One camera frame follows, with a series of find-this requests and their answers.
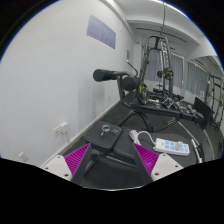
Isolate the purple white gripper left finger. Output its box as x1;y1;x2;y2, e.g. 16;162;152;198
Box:
42;144;91;181

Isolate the white power strip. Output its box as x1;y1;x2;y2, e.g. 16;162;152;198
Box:
154;138;190;156

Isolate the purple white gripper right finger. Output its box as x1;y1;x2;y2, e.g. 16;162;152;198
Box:
133;143;182;181

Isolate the purple wall poster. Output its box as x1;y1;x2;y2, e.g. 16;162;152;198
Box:
86;15;116;48

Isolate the white wall socket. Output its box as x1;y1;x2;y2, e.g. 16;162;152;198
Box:
52;126;61;136
19;152;28;162

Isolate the white power strip cable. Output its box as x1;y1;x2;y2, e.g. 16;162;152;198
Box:
128;130;157;147

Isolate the black multi-gym machine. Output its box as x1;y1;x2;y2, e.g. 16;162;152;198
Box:
124;34;214;131

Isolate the white lower wall socket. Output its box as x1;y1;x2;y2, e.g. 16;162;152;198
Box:
19;152;28;162

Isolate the metal barbell collar clamp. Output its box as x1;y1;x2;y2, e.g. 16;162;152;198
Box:
101;125;118;136

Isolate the black foam roller pad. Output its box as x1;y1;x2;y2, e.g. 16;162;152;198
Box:
93;69;127;82

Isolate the black weight bench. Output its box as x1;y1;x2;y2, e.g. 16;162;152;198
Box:
81;121;152;190

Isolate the white charger plug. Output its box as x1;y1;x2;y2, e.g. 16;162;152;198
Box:
176;141;184;149

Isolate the grey window curtain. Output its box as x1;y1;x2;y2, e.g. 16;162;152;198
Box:
145;50;184;88

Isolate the white wall plug adapter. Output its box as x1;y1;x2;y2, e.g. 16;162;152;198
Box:
60;122;68;134

